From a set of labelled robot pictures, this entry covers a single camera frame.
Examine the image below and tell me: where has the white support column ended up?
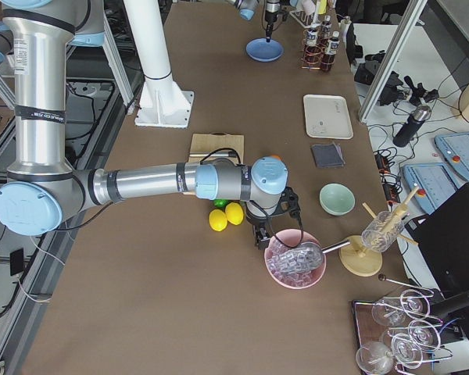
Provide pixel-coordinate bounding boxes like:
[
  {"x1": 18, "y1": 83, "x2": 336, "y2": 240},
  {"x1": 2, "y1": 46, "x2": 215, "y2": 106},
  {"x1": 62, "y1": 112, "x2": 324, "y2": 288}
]
[{"x1": 124, "y1": 0, "x2": 194, "y2": 129}]

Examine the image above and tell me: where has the upper teach pendant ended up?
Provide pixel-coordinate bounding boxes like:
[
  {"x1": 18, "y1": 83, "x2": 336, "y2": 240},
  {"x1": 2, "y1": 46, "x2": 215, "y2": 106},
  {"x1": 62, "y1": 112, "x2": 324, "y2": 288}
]
[{"x1": 434, "y1": 132, "x2": 469, "y2": 181}]

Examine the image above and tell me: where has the bamboo cutting board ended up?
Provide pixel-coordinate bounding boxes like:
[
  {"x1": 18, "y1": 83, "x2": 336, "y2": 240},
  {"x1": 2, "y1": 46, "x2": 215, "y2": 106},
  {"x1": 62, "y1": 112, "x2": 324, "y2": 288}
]
[{"x1": 188, "y1": 134, "x2": 244, "y2": 200}]

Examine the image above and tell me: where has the green lime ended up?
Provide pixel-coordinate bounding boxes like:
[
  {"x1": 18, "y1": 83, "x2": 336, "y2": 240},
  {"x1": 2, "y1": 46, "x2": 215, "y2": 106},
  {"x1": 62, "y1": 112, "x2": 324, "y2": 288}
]
[{"x1": 213, "y1": 199, "x2": 230, "y2": 209}]

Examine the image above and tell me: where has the upper whole lemon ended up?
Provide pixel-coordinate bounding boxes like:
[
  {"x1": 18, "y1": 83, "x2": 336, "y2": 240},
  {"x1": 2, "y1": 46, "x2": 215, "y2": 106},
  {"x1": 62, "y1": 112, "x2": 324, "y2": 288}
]
[{"x1": 224, "y1": 202, "x2": 245, "y2": 225}]

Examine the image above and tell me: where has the grey folded cloth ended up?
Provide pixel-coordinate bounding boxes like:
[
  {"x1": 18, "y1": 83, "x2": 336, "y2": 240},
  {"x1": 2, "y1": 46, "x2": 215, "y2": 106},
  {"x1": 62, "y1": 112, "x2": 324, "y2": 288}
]
[{"x1": 311, "y1": 143, "x2": 345, "y2": 168}]

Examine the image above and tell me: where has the wooden cup stand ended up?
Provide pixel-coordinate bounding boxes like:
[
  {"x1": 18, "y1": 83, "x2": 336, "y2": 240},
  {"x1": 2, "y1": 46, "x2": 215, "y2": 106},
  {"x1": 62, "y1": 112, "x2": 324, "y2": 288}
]
[{"x1": 339, "y1": 186, "x2": 418, "y2": 277}]

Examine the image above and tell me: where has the mint green bowl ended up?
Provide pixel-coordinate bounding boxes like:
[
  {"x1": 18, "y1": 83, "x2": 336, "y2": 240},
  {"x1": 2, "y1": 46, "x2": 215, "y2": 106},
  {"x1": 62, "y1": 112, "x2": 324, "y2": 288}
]
[{"x1": 319, "y1": 184, "x2": 356, "y2": 216}]

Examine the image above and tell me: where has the black laptop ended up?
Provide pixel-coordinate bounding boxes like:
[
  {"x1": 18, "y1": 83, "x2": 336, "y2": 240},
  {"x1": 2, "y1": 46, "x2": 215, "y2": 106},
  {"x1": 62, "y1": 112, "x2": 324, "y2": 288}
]
[{"x1": 405, "y1": 183, "x2": 469, "y2": 295}]

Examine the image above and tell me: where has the black thermos bottle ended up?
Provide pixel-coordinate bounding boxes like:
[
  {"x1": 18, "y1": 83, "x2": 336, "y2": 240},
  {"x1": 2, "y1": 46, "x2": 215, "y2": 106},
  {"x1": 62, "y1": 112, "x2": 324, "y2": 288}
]
[{"x1": 392, "y1": 105, "x2": 431, "y2": 148}]

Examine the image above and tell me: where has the clear glass mug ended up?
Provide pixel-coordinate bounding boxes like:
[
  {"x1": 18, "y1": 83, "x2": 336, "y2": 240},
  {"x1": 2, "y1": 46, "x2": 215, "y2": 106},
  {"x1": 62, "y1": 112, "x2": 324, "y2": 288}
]
[{"x1": 361, "y1": 211, "x2": 403, "y2": 253}]

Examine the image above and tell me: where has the left rear tea bottle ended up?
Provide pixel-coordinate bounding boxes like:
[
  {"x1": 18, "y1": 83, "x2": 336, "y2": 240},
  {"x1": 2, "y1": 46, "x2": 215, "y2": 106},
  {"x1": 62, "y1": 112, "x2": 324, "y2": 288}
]
[{"x1": 319, "y1": 15, "x2": 331, "y2": 45}]

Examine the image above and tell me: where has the wine glass on tray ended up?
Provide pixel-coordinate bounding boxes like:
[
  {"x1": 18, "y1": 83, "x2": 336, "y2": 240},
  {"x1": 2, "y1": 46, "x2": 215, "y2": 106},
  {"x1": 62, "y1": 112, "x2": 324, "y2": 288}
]
[{"x1": 371, "y1": 296, "x2": 406, "y2": 327}]

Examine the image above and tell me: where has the lower whole lemon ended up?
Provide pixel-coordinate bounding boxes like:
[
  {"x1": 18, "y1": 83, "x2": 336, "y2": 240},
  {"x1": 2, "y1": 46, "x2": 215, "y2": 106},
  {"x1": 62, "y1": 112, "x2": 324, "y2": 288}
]
[{"x1": 209, "y1": 209, "x2": 227, "y2": 232}]

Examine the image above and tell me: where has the right rear tea bottle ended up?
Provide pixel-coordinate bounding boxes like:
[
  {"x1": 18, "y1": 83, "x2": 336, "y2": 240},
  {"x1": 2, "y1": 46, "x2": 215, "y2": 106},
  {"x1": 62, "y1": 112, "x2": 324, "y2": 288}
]
[{"x1": 320, "y1": 31, "x2": 340, "y2": 72}]

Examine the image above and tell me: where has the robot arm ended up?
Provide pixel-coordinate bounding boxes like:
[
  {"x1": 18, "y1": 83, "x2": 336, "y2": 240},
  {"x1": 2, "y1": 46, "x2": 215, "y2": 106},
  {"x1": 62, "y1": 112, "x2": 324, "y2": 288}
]
[
  {"x1": 226, "y1": 0, "x2": 283, "y2": 43},
  {"x1": 0, "y1": 1, "x2": 300, "y2": 249}
]

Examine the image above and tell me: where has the teach pendant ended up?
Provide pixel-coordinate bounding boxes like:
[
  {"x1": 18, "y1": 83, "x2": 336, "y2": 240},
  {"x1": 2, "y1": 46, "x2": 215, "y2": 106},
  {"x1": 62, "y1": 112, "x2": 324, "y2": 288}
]
[
  {"x1": 434, "y1": 132, "x2": 469, "y2": 181},
  {"x1": 402, "y1": 162, "x2": 462, "y2": 214}
]

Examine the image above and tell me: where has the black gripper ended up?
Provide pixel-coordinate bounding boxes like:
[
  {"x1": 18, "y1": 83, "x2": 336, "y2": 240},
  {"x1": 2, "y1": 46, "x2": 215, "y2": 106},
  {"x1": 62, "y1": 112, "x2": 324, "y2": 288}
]
[
  {"x1": 245, "y1": 186, "x2": 299, "y2": 250},
  {"x1": 263, "y1": 0, "x2": 287, "y2": 42}
]

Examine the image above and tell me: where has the blue round plate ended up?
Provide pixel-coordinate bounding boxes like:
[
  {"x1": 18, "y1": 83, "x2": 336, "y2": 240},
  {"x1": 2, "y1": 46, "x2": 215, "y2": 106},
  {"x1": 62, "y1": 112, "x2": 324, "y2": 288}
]
[{"x1": 245, "y1": 37, "x2": 284, "y2": 63}]

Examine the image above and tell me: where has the whole lemon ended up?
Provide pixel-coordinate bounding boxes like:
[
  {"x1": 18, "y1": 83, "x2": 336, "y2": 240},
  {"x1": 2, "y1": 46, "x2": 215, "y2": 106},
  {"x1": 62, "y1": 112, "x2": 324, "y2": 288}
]
[
  {"x1": 209, "y1": 209, "x2": 227, "y2": 232},
  {"x1": 224, "y1": 202, "x2": 245, "y2": 225}
]

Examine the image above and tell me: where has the steel muddler black tip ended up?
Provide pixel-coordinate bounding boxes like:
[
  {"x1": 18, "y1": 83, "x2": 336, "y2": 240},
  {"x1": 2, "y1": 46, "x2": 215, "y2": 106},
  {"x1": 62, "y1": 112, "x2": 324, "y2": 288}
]
[{"x1": 189, "y1": 151, "x2": 236, "y2": 159}]

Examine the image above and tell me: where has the front tea bottle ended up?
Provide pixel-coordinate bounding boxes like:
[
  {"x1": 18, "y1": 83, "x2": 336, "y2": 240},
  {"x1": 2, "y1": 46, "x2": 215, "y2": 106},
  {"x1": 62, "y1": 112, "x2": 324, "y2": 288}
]
[{"x1": 303, "y1": 23, "x2": 321, "y2": 69}]

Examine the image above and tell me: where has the metal ice scoop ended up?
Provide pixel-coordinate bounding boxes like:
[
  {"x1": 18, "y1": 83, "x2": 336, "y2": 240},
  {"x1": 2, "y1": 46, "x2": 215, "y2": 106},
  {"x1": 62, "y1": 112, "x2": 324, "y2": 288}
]
[{"x1": 270, "y1": 240, "x2": 350, "y2": 274}]

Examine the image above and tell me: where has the pink bowl with ice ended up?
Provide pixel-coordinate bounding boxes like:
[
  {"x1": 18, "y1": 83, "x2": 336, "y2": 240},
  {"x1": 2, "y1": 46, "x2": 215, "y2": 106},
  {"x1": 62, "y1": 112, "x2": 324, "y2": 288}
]
[{"x1": 264, "y1": 229, "x2": 327, "y2": 289}]

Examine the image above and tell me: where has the copper wire bottle rack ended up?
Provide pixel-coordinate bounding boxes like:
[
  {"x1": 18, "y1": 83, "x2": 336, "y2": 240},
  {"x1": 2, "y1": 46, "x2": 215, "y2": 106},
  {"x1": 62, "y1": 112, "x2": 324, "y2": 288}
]
[{"x1": 301, "y1": 28, "x2": 340, "y2": 72}]

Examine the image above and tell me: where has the lower teach pendant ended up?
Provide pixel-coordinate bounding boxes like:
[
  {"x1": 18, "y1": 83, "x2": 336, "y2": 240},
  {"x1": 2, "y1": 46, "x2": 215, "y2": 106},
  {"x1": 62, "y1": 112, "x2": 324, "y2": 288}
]
[{"x1": 402, "y1": 162, "x2": 462, "y2": 214}]

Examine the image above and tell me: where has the tea bottle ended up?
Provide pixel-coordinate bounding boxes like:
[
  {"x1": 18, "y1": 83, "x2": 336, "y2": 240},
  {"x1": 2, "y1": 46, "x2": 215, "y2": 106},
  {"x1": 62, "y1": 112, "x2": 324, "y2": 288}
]
[
  {"x1": 320, "y1": 31, "x2": 340, "y2": 72},
  {"x1": 319, "y1": 15, "x2": 331, "y2": 45},
  {"x1": 303, "y1": 23, "x2": 321, "y2": 69}
]

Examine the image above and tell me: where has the cream rabbit tray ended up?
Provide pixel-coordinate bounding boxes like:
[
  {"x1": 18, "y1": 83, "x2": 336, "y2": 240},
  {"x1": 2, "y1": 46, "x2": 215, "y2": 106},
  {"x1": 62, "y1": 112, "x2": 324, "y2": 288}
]
[{"x1": 303, "y1": 94, "x2": 353, "y2": 140}]

